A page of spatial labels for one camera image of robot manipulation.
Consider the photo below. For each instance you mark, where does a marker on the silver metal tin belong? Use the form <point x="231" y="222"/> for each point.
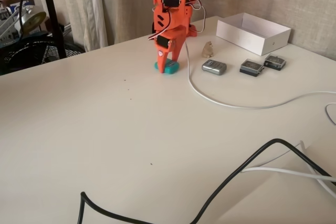
<point x="214" y="68"/>

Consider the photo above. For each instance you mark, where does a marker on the teal green cube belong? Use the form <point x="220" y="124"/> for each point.
<point x="172" y="69"/>

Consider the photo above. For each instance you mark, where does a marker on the black box with clear lid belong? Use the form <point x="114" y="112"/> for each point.
<point x="274" y="62"/>
<point x="250" y="68"/>

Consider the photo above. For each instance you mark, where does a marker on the white sheer curtain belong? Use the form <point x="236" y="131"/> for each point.
<point x="94" y="11"/>

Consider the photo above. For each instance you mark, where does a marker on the black stand pole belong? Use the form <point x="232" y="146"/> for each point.
<point x="52" y="16"/>

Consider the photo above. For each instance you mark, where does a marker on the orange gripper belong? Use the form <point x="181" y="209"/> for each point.
<point x="163" y="42"/>

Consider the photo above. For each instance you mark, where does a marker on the white cardboard bin box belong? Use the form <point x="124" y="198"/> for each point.
<point x="244" y="37"/>

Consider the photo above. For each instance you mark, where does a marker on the small beige animal figurine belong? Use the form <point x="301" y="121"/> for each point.
<point x="208" y="50"/>

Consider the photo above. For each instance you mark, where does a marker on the blue white packaging box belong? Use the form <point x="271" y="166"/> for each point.
<point x="6" y="15"/>

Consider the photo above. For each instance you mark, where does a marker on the beige curtain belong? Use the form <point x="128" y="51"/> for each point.
<point x="71" y="3"/>

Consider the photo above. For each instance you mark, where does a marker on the silver desk lamp head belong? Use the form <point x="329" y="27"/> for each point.
<point x="31" y="20"/>

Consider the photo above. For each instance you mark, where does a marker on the black floor fan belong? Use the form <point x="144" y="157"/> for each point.
<point x="31" y="53"/>

